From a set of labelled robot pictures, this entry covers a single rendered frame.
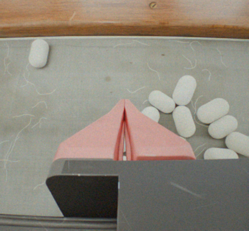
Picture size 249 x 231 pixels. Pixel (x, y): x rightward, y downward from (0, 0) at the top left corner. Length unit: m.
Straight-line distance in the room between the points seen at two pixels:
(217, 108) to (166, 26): 0.11
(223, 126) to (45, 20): 0.24
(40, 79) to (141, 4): 0.16
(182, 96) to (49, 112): 0.16
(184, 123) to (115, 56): 0.12
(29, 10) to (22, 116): 0.13
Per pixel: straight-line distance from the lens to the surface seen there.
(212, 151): 0.20
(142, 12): 0.24
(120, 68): 0.22
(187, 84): 0.20
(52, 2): 0.26
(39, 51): 0.23
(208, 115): 0.20
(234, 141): 0.21
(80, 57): 0.23
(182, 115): 0.19
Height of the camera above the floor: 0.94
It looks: 77 degrees down
